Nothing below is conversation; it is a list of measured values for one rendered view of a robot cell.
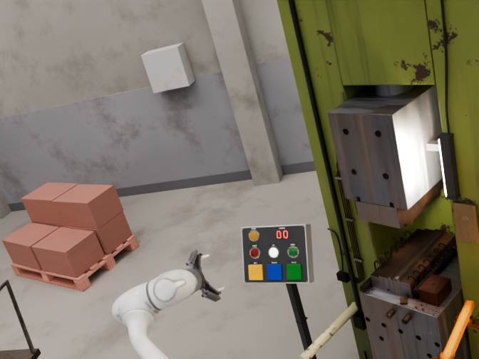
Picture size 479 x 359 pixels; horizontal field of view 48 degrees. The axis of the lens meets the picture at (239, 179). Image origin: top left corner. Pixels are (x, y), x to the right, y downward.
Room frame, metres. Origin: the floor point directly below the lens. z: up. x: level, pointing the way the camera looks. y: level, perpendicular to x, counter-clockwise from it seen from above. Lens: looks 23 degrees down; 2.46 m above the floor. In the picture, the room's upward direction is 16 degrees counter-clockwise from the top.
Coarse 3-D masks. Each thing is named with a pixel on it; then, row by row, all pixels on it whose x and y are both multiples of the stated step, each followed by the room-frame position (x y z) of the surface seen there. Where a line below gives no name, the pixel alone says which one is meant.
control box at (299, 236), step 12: (252, 228) 2.38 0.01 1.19; (264, 228) 2.35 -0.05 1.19; (276, 228) 2.32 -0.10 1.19; (288, 228) 2.29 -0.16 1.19; (300, 228) 2.26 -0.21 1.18; (252, 240) 2.35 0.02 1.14; (264, 240) 2.32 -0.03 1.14; (276, 240) 2.30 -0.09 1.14; (288, 240) 2.27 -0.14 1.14; (300, 240) 2.24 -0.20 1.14; (264, 252) 2.30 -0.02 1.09; (288, 252) 2.24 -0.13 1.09; (300, 252) 2.21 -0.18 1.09; (264, 264) 2.28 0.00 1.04; (312, 264) 2.22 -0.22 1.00; (264, 276) 2.25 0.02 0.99; (312, 276) 2.19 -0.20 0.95
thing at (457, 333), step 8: (464, 304) 1.62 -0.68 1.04; (472, 304) 1.60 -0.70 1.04; (464, 312) 1.58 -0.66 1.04; (464, 320) 1.54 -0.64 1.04; (456, 328) 1.51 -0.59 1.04; (464, 328) 1.51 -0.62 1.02; (456, 336) 1.47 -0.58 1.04; (448, 344) 1.45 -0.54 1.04; (456, 344) 1.44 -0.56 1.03; (448, 352) 1.41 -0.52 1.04
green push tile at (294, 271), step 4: (288, 264) 2.21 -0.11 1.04; (292, 264) 2.20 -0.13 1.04; (296, 264) 2.19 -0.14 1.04; (300, 264) 2.18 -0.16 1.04; (288, 268) 2.20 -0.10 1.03; (292, 268) 2.19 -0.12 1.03; (296, 268) 2.19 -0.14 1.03; (300, 268) 2.18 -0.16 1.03; (288, 272) 2.20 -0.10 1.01; (292, 272) 2.19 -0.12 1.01; (296, 272) 2.18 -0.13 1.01; (300, 272) 2.17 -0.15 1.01; (288, 276) 2.19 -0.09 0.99; (292, 276) 2.18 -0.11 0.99; (296, 276) 2.17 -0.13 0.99; (300, 276) 2.16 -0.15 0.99
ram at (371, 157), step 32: (384, 96) 2.06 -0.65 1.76; (416, 96) 1.95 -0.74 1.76; (352, 128) 1.99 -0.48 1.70; (384, 128) 1.87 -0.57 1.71; (416, 128) 1.92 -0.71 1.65; (352, 160) 2.01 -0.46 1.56; (384, 160) 1.89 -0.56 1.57; (416, 160) 1.90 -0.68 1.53; (352, 192) 2.04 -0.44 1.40; (384, 192) 1.91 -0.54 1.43; (416, 192) 1.88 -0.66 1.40
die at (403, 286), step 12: (408, 240) 2.21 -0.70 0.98; (420, 240) 2.17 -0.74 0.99; (444, 240) 2.11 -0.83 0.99; (408, 252) 2.10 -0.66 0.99; (432, 252) 2.05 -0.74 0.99; (444, 252) 2.06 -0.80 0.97; (384, 264) 2.08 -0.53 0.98; (396, 264) 2.04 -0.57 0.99; (432, 264) 1.99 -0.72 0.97; (372, 276) 2.03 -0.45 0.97; (384, 276) 1.98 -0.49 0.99; (384, 288) 1.98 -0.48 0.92; (396, 288) 1.93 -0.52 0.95; (408, 288) 1.88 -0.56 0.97
